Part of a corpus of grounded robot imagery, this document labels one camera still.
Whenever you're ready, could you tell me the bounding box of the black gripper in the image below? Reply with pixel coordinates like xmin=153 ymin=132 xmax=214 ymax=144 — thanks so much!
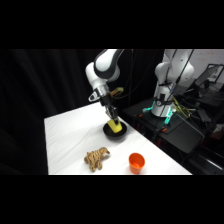
xmin=98 ymin=92 xmax=120 ymax=123

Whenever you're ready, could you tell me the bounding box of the orange cup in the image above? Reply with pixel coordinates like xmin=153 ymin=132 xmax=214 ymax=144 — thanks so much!
xmin=128 ymin=152 xmax=146 ymax=175

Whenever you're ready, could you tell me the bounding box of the black robot stand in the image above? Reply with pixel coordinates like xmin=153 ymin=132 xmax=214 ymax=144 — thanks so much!
xmin=122 ymin=98 xmax=206 ymax=155

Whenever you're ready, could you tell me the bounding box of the black bowl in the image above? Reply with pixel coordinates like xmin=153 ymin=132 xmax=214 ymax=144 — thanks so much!
xmin=102 ymin=120 xmax=128 ymax=141

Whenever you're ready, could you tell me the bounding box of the white board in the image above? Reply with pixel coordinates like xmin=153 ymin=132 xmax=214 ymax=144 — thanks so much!
xmin=195 ymin=49 xmax=224 ymax=84

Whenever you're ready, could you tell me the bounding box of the wooden animal toy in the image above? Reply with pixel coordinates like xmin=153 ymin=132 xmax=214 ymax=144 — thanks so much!
xmin=83 ymin=146 xmax=111 ymax=173

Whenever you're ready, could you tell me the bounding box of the green base light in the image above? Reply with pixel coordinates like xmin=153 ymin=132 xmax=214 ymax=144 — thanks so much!
xmin=142 ymin=99 xmax=176 ymax=127

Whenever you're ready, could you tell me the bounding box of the yellow cup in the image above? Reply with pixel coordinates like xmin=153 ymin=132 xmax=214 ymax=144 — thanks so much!
xmin=106 ymin=118 xmax=124 ymax=135

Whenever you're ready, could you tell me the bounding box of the tan wrist camera box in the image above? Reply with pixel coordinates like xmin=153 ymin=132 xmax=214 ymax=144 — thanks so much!
xmin=109 ymin=86 xmax=125 ymax=98

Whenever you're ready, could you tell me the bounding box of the black laptop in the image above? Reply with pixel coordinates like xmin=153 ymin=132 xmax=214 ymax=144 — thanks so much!
xmin=194 ymin=63 xmax=224 ymax=92

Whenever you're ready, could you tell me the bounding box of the black curtain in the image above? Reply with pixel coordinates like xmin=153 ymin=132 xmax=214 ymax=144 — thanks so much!
xmin=0 ymin=49 xmax=165 ymax=176

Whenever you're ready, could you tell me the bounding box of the yellow green cable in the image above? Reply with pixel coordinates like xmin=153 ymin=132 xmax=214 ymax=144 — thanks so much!
xmin=172 ymin=96 xmax=196 ymax=119

